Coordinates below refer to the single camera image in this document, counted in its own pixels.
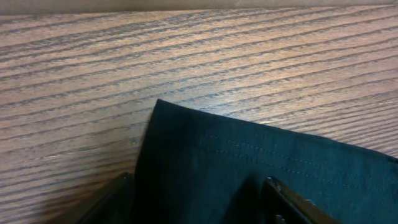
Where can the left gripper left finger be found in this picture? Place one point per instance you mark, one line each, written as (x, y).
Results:
(111, 204)

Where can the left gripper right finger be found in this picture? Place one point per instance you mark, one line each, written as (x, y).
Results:
(283, 205)

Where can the black t-shirt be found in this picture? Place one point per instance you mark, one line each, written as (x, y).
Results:
(196, 167)

